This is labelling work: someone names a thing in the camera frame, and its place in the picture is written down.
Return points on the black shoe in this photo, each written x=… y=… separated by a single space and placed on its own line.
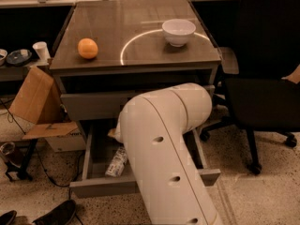
x=60 y=215
x=8 y=217

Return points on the upper grey drawer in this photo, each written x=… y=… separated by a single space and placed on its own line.
x=92 y=106

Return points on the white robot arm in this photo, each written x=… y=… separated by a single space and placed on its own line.
x=151 y=127

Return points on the clear plastic bottle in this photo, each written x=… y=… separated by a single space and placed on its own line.
x=118 y=163

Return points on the grey drawer cabinet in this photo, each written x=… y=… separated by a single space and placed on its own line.
x=132 y=51

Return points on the white paper cup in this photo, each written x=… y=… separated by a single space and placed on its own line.
x=41 y=49

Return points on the open middle drawer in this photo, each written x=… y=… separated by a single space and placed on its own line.
x=100 y=149

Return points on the brown cardboard box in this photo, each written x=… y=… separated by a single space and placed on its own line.
x=38 y=102

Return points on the orange ball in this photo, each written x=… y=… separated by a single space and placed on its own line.
x=87 y=48

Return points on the dark cup on stand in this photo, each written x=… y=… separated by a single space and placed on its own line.
x=12 y=153

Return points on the dark blue plate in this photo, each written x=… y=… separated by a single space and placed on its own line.
x=19 y=58

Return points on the black office chair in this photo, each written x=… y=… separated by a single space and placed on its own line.
x=263 y=92

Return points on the white bowl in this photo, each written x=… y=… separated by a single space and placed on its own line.
x=178 y=31

